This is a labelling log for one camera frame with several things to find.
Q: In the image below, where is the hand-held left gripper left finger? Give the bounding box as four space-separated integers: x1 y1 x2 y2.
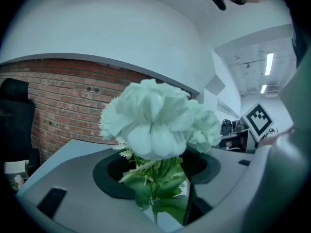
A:
16 139 160 233

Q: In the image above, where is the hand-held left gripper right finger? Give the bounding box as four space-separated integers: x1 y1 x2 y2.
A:
188 146 276 228

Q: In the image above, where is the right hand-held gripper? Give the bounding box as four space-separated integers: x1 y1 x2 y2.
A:
240 102 275 154

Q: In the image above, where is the pale flower bunch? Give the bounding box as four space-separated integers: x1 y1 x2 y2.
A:
9 174 26 192

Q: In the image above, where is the white flower bunch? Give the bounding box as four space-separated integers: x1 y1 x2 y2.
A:
99 78 222 226

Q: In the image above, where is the person's right forearm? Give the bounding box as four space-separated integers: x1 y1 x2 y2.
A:
259 127 296 147

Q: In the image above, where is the small black office chair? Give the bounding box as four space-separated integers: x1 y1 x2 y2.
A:
221 119 233 136

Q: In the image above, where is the person's grey top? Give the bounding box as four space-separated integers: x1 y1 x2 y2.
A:
242 45 311 233

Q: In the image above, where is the long ceiling light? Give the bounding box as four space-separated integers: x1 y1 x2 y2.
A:
264 52 275 76

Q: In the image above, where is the white tissue box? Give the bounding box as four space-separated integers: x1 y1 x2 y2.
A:
3 160 30 178

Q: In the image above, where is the black mesh office chair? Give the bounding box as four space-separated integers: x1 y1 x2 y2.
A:
0 77 41 173

